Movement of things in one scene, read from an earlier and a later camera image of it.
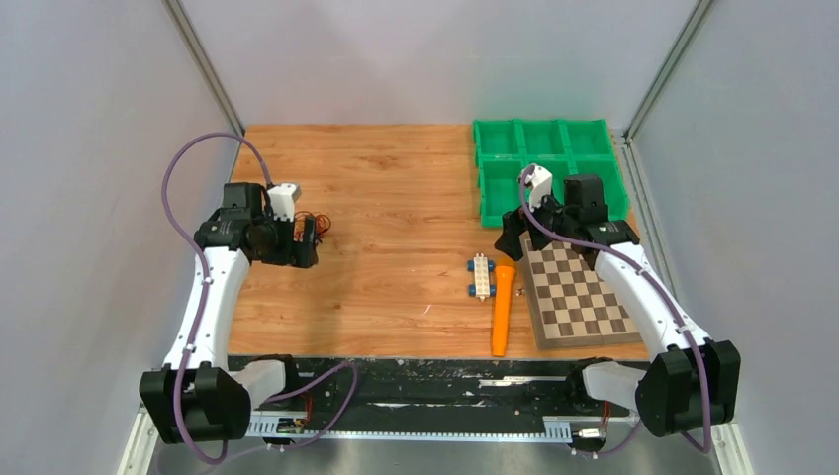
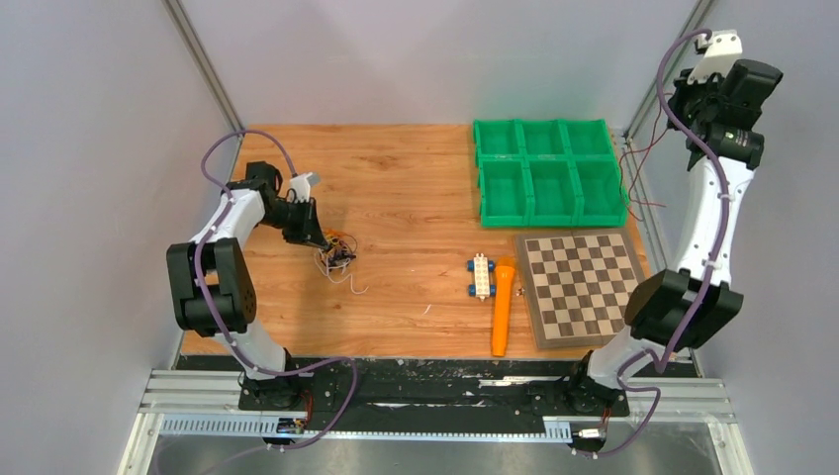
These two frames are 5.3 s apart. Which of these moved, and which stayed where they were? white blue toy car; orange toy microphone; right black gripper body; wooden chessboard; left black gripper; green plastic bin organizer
Moved: right black gripper body; left black gripper
Stayed: green plastic bin organizer; wooden chessboard; white blue toy car; orange toy microphone
